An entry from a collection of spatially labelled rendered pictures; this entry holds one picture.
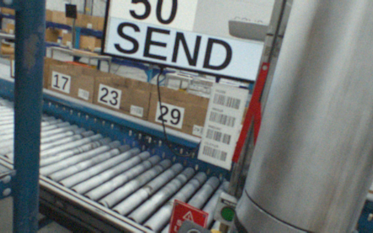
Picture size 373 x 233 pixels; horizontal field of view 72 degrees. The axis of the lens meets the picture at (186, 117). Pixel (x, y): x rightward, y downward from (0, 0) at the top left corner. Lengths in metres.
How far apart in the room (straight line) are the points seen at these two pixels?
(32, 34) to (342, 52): 0.27
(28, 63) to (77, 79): 1.43
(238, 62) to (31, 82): 0.51
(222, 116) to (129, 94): 0.94
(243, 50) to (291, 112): 0.53
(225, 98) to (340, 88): 0.45
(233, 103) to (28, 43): 0.43
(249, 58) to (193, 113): 0.66
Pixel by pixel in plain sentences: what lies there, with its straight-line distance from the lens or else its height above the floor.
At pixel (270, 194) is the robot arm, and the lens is 0.20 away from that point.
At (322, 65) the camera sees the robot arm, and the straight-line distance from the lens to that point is 0.18.
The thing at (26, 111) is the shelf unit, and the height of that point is 1.21.
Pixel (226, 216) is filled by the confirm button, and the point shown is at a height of 0.95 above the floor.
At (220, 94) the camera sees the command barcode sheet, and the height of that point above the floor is 1.22.
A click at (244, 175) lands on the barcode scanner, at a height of 1.07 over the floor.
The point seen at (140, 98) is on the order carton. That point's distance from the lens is 1.44.
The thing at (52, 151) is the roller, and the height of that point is 0.74.
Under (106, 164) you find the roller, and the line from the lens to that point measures 1.24.
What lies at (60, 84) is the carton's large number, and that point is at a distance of 1.86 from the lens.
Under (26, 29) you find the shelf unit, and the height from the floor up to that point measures 1.30.
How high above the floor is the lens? 1.31
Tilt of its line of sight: 14 degrees down
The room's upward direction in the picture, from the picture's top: 11 degrees clockwise
